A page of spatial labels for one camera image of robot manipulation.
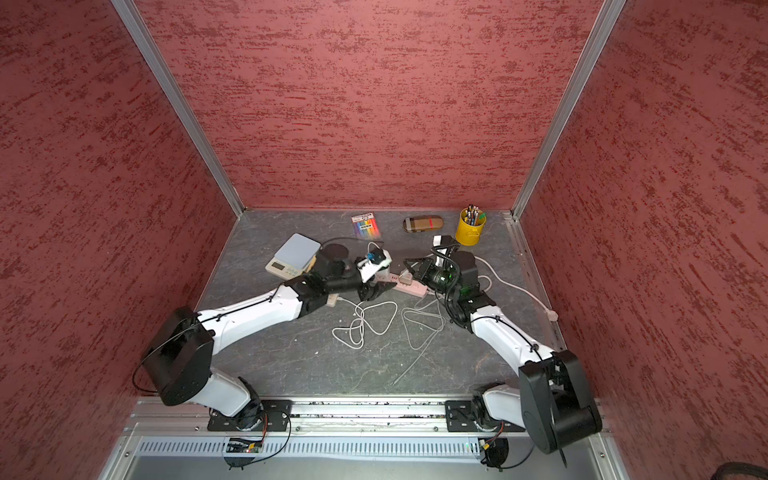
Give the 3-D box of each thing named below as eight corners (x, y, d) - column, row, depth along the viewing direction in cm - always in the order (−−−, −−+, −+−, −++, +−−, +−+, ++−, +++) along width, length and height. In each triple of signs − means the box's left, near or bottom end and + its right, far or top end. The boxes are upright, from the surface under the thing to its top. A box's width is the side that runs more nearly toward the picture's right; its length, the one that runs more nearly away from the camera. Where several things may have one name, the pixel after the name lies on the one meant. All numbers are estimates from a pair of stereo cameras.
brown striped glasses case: (405, 234, 116) (405, 227, 113) (402, 224, 120) (403, 217, 117) (443, 230, 118) (444, 223, 115) (440, 220, 121) (441, 213, 118)
